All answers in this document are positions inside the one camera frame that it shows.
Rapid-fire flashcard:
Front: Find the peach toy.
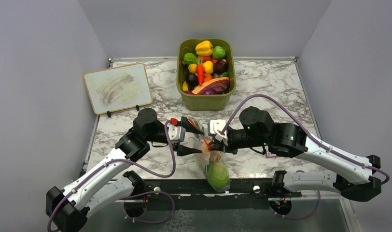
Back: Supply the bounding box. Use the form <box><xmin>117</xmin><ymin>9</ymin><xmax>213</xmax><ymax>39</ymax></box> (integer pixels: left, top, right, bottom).
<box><xmin>201</xmin><ymin>142</ymin><xmax>212</xmax><ymax>159</ymax></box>

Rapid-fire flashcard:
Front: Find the clear zip bag orange zipper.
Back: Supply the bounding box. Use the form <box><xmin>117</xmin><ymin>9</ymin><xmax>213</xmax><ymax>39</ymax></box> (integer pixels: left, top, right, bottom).
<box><xmin>189</xmin><ymin>119</ymin><xmax>230</xmax><ymax>192</ymax></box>

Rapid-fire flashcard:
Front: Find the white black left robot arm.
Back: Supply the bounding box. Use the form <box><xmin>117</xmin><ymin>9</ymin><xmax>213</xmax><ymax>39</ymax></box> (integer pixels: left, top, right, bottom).
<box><xmin>45</xmin><ymin>108</ymin><xmax>204</xmax><ymax>232</ymax></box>

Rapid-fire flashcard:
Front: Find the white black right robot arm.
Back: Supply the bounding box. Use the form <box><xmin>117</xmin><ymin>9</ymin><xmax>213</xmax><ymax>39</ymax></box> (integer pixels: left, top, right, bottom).
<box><xmin>208</xmin><ymin>106</ymin><xmax>382</xmax><ymax>202</ymax></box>

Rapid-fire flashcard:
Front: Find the green plastic bin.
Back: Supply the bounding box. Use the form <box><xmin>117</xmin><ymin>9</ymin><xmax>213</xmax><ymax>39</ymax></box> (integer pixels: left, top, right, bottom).
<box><xmin>176</xmin><ymin>38</ymin><xmax>237</xmax><ymax>110</ymax></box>

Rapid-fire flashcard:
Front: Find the purple eggplant toy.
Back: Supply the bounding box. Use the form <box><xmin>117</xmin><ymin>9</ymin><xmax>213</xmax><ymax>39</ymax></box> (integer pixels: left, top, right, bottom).
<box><xmin>199</xmin><ymin>88</ymin><xmax>218</xmax><ymax>95</ymax></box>

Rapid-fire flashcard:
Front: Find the small red white card box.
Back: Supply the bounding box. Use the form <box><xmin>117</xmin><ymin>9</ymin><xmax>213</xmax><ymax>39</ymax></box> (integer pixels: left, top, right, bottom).
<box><xmin>265</xmin><ymin>152</ymin><xmax>277</xmax><ymax>158</ymax></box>

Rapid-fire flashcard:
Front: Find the yellow lemon toy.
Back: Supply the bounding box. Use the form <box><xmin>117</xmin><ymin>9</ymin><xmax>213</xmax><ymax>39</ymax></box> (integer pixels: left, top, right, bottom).
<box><xmin>188</xmin><ymin>63</ymin><xmax>197</xmax><ymax>74</ymax></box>
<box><xmin>202</xmin><ymin>60</ymin><xmax>214</xmax><ymax>74</ymax></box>

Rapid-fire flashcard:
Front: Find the orange carrot toy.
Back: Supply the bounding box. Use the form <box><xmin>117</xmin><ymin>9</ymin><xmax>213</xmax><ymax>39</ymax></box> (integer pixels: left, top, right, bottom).
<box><xmin>196</xmin><ymin>63</ymin><xmax>204</xmax><ymax>86</ymax></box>

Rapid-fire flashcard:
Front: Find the dark red plum toy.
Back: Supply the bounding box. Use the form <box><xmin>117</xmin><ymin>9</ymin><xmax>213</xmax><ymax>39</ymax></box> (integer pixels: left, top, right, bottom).
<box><xmin>213</xmin><ymin>59</ymin><xmax>228</xmax><ymax>75</ymax></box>

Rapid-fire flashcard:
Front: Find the green pepper toy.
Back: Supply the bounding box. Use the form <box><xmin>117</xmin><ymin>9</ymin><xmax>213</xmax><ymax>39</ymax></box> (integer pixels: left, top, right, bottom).
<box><xmin>182</xmin><ymin>53</ymin><xmax>198</xmax><ymax>65</ymax></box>

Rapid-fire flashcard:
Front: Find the yellow bell pepper toy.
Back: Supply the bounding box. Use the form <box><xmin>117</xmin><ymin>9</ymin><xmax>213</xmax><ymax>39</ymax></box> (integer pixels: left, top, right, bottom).
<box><xmin>195</xmin><ymin>40</ymin><xmax>213</xmax><ymax>56</ymax></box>

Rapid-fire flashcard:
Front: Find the green broccoli toy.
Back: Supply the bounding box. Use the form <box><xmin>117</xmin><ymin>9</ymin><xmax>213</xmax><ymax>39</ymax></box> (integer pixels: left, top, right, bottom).
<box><xmin>212</xmin><ymin>46</ymin><xmax>226</xmax><ymax>60</ymax></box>

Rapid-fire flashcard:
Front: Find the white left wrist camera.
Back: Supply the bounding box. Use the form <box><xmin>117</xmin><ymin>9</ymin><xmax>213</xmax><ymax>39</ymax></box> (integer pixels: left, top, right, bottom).
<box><xmin>168</xmin><ymin>118</ymin><xmax>186</xmax><ymax>143</ymax></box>

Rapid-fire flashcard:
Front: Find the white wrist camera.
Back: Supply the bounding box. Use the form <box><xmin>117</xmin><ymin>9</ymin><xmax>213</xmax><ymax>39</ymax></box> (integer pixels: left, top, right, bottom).
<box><xmin>208</xmin><ymin>119</ymin><xmax>228</xmax><ymax>145</ymax></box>
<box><xmin>168</xmin><ymin>118</ymin><xmax>186</xmax><ymax>143</ymax></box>

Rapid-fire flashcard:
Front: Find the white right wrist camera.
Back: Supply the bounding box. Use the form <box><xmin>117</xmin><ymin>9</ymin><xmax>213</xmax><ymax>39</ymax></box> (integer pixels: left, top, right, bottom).
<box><xmin>208</xmin><ymin>119</ymin><xmax>228</xmax><ymax>145</ymax></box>

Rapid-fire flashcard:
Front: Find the black metal base rail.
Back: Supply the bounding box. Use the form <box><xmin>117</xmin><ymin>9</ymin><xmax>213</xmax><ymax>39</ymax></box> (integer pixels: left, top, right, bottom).
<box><xmin>119</xmin><ymin>177</ymin><xmax>302</xmax><ymax>212</ymax></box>

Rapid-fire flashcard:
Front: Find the small whiteboard with wooden frame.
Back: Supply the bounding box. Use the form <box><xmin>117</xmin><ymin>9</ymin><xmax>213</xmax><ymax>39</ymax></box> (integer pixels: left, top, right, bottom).
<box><xmin>83</xmin><ymin>62</ymin><xmax>153</xmax><ymax>115</ymax></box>

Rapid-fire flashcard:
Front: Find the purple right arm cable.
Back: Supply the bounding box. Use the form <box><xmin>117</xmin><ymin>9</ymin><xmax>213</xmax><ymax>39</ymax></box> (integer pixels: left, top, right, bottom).
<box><xmin>219</xmin><ymin>93</ymin><xmax>391</xmax><ymax>221</ymax></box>

